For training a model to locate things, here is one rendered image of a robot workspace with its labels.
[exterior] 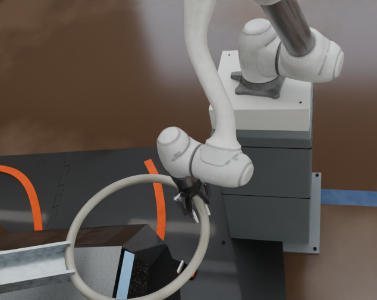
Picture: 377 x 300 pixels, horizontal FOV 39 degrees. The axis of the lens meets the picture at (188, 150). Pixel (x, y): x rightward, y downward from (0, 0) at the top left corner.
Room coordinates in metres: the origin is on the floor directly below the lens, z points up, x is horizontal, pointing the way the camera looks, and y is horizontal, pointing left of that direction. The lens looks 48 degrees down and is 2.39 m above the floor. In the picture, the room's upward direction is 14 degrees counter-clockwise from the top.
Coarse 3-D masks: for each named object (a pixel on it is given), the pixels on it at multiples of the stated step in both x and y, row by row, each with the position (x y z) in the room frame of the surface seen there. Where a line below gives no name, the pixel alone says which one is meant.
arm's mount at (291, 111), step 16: (224, 64) 1.75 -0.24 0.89; (224, 80) 1.64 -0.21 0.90; (288, 80) 1.54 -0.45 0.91; (240, 96) 1.52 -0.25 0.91; (256, 96) 1.49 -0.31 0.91; (288, 96) 1.45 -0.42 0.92; (304, 96) 1.42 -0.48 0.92; (240, 112) 1.44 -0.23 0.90; (256, 112) 1.42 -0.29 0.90; (272, 112) 1.40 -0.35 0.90; (288, 112) 1.38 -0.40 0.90; (304, 112) 1.36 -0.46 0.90; (240, 128) 1.45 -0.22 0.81; (256, 128) 1.42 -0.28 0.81; (272, 128) 1.40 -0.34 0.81; (288, 128) 1.38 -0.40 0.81; (304, 128) 1.36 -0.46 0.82
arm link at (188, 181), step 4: (168, 172) 1.06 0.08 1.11; (188, 176) 1.02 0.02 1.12; (172, 180) 1.06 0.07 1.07; (176, 180) 1.03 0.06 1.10; (180, 180) 1.02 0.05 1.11; (184, 180) 1.02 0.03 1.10; (188, 180) 1.02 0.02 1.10; (192, 180) 1.02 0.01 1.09; (196, 180) 1.03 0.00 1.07; (176, 184) 1.04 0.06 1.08; (180, 184) 1.02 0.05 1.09; (184, 184) 1.02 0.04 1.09; (188, 184) 1.02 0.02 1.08; (192, 184) 1.02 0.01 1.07
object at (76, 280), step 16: (144, 176) 1.20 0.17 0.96; (160, 176) 1.18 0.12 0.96; (112, 192) 1.18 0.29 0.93; (80, 224) 1.09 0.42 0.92; (208, 224) 0.94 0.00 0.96; (208, 240) 0.88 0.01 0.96; (64, 256) 0.98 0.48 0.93; (192, 272) 0.79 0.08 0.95; (80, 288) 0.84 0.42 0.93; (176, 288) 0.76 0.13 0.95
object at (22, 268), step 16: (0, 256) 0.98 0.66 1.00; (16, 256) 0.99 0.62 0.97; (32, 256) 0.99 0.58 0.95; (48, 256) 0.99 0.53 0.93; (0, 272) 0.95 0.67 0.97; (16, 272) 0.94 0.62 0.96; (32, 272) 0.93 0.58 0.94; (48, 272) 0.93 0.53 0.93; (64, 272) 0.90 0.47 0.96; (0, 288) 0.87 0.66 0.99; (16, 288) 0.88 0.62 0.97
